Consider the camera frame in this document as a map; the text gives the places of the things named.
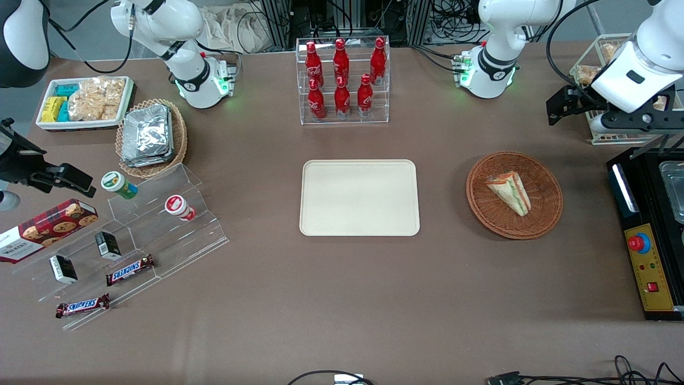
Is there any large clear cracker bag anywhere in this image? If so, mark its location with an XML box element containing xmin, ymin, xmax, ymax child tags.
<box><xmin>68</xmin><ymin>76</ymin><xmax>127</xmax><ymax>121</ymax></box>

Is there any round brown wicker basket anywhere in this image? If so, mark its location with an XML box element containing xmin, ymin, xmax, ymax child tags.
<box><xmin>466</xmin><ymin>151</ymin><xmax>564</xmax><ymax>240</ymax></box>

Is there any small black box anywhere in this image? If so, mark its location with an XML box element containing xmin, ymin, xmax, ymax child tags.
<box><xmin>95</xmin><ymin>230</ymin><xmax>122</xmax><ymax>261</ymax></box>
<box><xmin>49</xmin><ymin>255</ymin><xmax>79</xmax><ymax>285</ymax></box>

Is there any clear acrylic stepped display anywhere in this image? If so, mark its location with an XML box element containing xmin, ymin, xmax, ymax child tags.
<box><xmin>11</xmin><ymin>163</ymin><xmax>230</xmax><ymax>332</ymax></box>

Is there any green lidded cup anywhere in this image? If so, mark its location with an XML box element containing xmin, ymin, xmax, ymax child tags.
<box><xmin>101</xmin><ymin>171</ymin><xmax>138</xmax><ymax>201</ymax></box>

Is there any aluminium frame profile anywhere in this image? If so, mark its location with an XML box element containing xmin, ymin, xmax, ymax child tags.
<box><xmin>406</xmin><ymin>0</ymin><xmax>432</xmax><ymax>47</ymax></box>
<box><xmin>261</xmin><ymin>0</ymin><xmax>292</xmax><ymax>52</ymax></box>

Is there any red tartan cookie box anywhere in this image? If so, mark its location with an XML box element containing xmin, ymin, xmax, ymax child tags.
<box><xmin>0</xmin><ymin>198</ymin><xmax>99</xmax><ymax>264</ymax></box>

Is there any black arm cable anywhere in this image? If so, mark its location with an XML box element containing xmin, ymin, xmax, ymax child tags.
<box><xmin>47</xmin><ymin>0</ymin><xmax>134</xmax><ymax>75</ymax></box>
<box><xmin>544</xmin><ymin>0</ymin><xmax>604</xmax><ymax>102</ymax></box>

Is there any black cable with white plug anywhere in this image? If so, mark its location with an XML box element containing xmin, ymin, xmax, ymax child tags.
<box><xmin>287</xmin><ymin>369</ymin><xmax>376</xmax><ymax>385</ymax></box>

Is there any red lidded cup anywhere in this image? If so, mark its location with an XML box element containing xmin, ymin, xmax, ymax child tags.
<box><xmin>164</xmin><ymin>195</ymin><xmax>197</xmax><ymax>222</ymax></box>

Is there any yellow snack pack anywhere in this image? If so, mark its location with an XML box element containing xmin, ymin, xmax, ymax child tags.
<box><xmin>41</xmin><ymin>96</ymin><xmax>67</xmax><ymax>123</ymax></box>

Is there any triangular sandwich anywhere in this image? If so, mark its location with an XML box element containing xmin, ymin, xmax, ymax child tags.
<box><xmin>485</xmin><ymin>171</ymin><xmax>532</xmax><ymax>218</ymax></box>

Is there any silver foil package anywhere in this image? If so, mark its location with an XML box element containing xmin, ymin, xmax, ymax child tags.
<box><xmin>124</xmin><ymin>104</ymin><xmax>173</xmax><ymax>157</ymax></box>
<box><xmin>121</xmin><ymin>150</ymin><xmax>175</xmax><ymax>168</ymax></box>

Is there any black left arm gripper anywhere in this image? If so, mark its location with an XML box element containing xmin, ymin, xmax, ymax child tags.
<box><xmin>546</xmin><ymin>84</ymin><xmax>684</xmax><ymax>135</ymax></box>

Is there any tangle of black cables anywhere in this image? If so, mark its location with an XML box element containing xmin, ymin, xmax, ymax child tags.
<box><xmin>430</xmin><ymin>0</ymin><xmax>484</xmax><ymax>46</ymax></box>

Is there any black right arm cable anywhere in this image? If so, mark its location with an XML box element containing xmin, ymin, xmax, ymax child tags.
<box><xmin>47</xmin><ymin>0</ymin><xmax>134</xmax><ymax>75</ymax></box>

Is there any black cable bundle with connector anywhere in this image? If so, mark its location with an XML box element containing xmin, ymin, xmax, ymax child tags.
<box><xmin>486</xmin><ymin>355</ymin><xmax>684</xmax><ymax>385</ymax></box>

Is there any clear acrylic bottle rack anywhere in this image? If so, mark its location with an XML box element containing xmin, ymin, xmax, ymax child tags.
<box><xmin>296</xmin><ymin>36</ymin><xmax>391</xmax><ymax>126</ymax></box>

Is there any white rectangular snack tray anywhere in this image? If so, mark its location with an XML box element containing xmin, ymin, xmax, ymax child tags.
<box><xmin>35</xmin><ymin>76</ymin><xmax>135</xmax><ymax>131</ymax></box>

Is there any Snickers chocolate bar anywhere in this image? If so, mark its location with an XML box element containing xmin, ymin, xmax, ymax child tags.
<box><xmin>55</xmin><ymin>293</ymin><xmax>111</xmax><ymax>319</ymax></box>
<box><xmin>105</xmin><ymin>254</ymin><xmax>156</xmax><ymax>287</ymax></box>

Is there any clear plastic container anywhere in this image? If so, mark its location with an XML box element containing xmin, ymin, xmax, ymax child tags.
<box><xmin>659</xmin><ymin>160</ymin><xmax>684</xmax><ymax>225</ymax></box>

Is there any oval brown wicker basket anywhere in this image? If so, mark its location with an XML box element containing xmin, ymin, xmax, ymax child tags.
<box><xmin>115</xmin><ymin>98</ymin><xmax>189</xmax><ymax>179</ymax></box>

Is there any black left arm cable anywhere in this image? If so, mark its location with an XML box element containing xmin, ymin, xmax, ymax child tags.
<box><xmin>544</xmin><ymin>0</ymin><xmax>604</xmax><ymax>102</ymax></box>

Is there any red cola bottle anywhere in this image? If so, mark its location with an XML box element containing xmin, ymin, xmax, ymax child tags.
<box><xmin>308</xmin><ymin>79</ymin><xmax>327</xmax><ymax>121</ymax></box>
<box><xmin>356</xmin><ymin>74</ymin><xmax>374</xmax><ymax>118</ymax></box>
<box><xmin>370</xmin><ymin>37</ymin><xmax>387</xmax><ymax>86</ymax></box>
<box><xmin>305</xmin><ymin>42</ymin><xmax>324</xmax><ymax>89</ymax></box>
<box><xmin>332</xmin><ymin>38</ymin><xmax>351</xmax><ymax>86</ymax></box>
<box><xmin>334</xmin><ymin>76</ymin><xmax>352</xmax><ymax>120</ymax></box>

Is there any white wire basket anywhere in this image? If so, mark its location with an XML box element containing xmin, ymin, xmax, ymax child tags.
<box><xmin>569</xmin><ymin>34</ymin><xmax>684</xmax><ymax>146</ymax></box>

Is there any beige rectangular tray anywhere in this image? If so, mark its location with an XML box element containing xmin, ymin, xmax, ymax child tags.
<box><xmin>299</xmin><ymin>159</ymin><xmax>421</xmax><ymax>237</ymax></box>

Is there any white cloth bag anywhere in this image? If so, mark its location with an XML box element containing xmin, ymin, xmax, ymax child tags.
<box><xmin>205</xmin><ymin>4</ymin><xmax>274</xmax><ymax>55</ymax></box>

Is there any black machine with yellow panel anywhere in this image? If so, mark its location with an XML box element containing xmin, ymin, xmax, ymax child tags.
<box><xmin>607</xmin><ymin>145</ymin><xmax>684</xmax><ymax>321</ymax></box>

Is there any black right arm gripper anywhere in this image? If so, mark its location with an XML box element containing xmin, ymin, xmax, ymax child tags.
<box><xmin>0</xmin><ymin>119</ymin><xmax>97</xmax><ymax>198</ymax></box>

